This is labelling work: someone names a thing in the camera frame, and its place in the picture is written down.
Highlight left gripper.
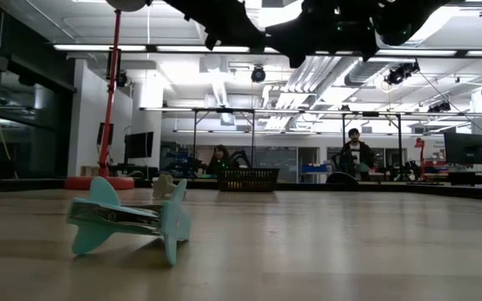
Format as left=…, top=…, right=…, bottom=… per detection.
left=163, top=0, right=267, bottom=51

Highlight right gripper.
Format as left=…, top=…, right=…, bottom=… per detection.
left=265, top=0, right=378, bottom=68

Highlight grey staple remover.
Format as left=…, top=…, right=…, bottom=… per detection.
left=151, top=173, right=178, bottom=199

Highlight teal staple remover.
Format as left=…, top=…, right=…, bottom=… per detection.
left=65, top=176, right=192, bottom=268

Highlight ceiling light strip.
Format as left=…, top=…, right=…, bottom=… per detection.
left=377, top=48, right=458, bottom=57
left=156, top=44, right=250, bottom=54
left=52, top=43, right=146, bottom=53

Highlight person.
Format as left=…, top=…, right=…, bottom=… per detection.
left=205, top=144, right=242, bottom=176
left=333, top=127, right=376, bottom=181

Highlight blue storage bins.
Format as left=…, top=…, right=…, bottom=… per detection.
left=300, top=163, right=329, bottom=174

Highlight black slotted plastic basket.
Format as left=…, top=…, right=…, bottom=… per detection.
left=217, top=167, right=280, bottom=193

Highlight black computer monitor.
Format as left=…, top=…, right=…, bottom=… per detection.
left=443, top=132, right=482, bottom=166
left=123, top=131, right=155, bottom=160

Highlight small red background lamp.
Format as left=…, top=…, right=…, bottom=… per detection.
left=414, top=137, right=427, bottom=176

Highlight red desk lamp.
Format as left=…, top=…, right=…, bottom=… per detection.
left=64, top=0, right=149, bottom=191

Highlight black ceiling camera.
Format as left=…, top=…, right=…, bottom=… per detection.
left=382, top=61, right=421, bottom=87
left=250, top=65, right=267, bottom=84

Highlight black background station frame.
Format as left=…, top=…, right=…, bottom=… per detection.
left=341, top=110, right=403, bottom=168
left=190, top=107, right=257, bottom=168

